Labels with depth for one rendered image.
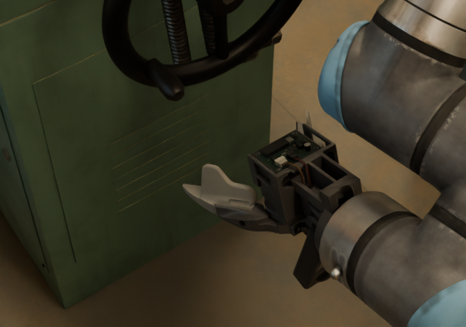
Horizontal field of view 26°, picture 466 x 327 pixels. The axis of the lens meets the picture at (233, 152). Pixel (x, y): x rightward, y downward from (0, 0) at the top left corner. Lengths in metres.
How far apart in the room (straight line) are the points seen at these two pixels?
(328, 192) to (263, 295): 0.92
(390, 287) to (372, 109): 0.15
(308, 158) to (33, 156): 0.60
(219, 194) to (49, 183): 0.54
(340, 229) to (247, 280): 0.95
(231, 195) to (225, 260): 0.84
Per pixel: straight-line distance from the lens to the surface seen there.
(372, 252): 0.87
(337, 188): 0.92
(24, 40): 1.30
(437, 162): 0.85
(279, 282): 1.84
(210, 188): 1.03
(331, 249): 0.90
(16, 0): 1.25
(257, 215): 1.00
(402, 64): 0.86
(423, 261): 0.84
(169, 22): 1.23
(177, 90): 1.10
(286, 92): 2.09
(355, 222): 0.89
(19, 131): 1.41
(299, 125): 1.11
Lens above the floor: 1.60
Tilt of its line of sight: 53 degrees down
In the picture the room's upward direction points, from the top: straight up
